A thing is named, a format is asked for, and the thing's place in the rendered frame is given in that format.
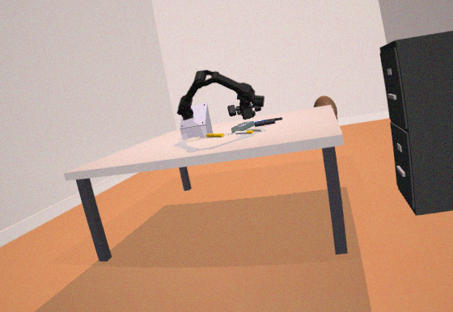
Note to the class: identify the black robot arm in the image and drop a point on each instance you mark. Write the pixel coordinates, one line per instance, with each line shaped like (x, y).
(244, 91)

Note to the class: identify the keyboard with pink letter keys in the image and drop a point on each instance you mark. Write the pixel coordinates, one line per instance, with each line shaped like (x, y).
(243, 126)

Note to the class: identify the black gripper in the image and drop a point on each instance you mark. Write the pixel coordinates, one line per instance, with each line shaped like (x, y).
(232, 109)

